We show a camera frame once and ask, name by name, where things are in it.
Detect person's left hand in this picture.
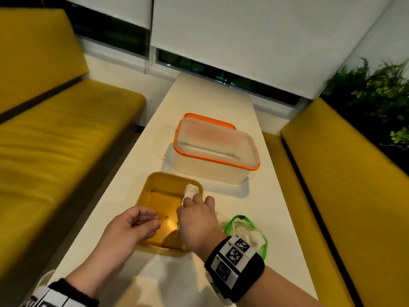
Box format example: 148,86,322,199
95,206,161,269

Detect person's right hand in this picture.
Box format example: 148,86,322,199
176,194,228,263

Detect clear plastic bag green zip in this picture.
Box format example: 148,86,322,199
223,215,268,261

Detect translucent yellow tray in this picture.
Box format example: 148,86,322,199
134,171,205,257

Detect person's right forearm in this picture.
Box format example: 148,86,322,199
238,265,323,307

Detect person's left forearm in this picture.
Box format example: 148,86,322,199
65,249,122,299

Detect clear container orange rim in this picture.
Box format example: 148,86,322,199
166,117,261,185

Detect black right wrist marker band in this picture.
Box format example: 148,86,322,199
204,235,266,303

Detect black wrist marker band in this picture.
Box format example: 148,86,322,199
20,278,100,307
204,235,266,303

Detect black left wrist marker band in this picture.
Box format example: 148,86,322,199
20,278,100,307

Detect yellow bench seat cushion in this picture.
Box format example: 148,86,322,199
0,79,147,278
262,131,355,307

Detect orange container lid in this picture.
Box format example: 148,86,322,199
182,113,237,130

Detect dark window pane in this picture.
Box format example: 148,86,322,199
41,0,151,58
156,49,302,107

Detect white roller blind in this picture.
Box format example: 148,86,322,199
150,0,395,100
338,0,409,80
56,0,154,29

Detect green artificial plants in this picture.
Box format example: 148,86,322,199
323,57,409,148

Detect blind pull cord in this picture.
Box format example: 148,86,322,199
144,0,155,74

